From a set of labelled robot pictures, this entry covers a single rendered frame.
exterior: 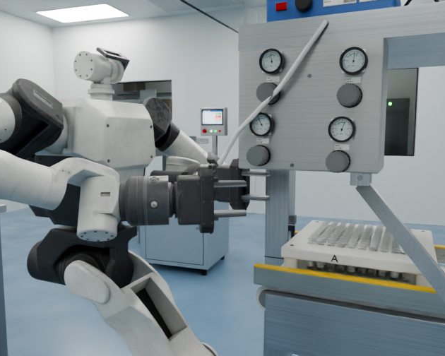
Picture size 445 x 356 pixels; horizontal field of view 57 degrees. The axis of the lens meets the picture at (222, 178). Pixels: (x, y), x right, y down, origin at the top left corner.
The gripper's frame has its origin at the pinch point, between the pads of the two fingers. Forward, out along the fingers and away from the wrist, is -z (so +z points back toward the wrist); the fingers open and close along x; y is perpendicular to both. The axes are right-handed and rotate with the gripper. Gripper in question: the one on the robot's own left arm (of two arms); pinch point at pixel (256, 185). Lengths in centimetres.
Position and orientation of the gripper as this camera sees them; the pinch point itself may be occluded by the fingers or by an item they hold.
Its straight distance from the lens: 93.9
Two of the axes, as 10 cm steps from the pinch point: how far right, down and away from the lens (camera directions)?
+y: -5.4, 0.9, -8.4
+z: -8.4, -0.5, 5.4
